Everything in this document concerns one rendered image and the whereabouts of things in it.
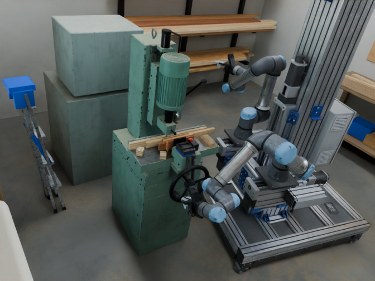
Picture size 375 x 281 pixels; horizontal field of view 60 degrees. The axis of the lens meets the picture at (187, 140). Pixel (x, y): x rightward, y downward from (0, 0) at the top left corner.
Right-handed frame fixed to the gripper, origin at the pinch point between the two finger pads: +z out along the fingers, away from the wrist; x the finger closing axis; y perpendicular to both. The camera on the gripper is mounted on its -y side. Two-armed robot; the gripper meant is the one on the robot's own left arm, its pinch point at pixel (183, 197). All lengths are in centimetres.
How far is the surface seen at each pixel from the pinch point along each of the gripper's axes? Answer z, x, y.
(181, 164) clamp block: 12.4, 8.8, -16.2
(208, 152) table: 22.6, 36.6, -17.2
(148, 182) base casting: 28.5, -8.4, -7.1
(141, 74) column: 32, 0, -75
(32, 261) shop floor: 92, -80, 43
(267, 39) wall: 233, 323, -129
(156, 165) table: 22.5, -3.5, -17.3
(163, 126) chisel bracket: 27.0, 7.9, -40.1
